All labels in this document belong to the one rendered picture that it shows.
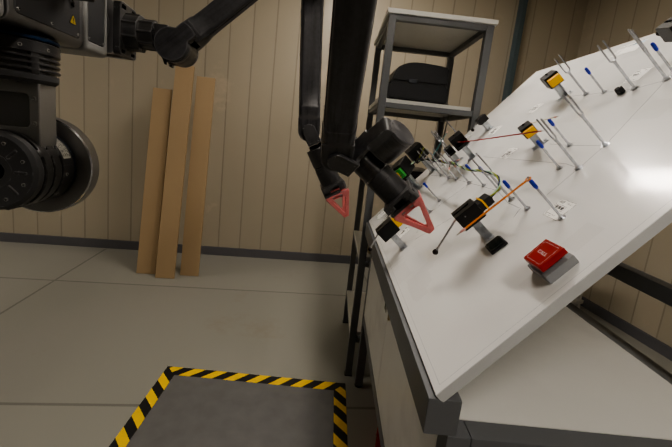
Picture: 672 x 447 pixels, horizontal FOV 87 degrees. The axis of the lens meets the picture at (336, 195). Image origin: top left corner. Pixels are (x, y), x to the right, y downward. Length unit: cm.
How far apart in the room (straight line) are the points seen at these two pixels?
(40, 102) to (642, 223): 101
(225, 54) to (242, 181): 114
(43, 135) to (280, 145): 273
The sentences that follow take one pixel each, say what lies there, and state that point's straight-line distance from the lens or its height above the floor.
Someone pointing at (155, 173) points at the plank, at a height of 80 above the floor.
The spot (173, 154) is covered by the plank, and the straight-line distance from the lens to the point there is 316.
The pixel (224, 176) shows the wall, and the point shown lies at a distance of 352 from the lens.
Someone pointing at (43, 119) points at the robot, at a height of 123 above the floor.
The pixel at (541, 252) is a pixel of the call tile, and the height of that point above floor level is 110.
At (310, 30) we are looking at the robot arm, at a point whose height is 151.
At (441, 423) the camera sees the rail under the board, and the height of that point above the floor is 82.
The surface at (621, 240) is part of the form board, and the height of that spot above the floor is 115.
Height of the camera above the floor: 125
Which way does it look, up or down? 9 degrees down
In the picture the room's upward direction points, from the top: 6 degrees clockwise
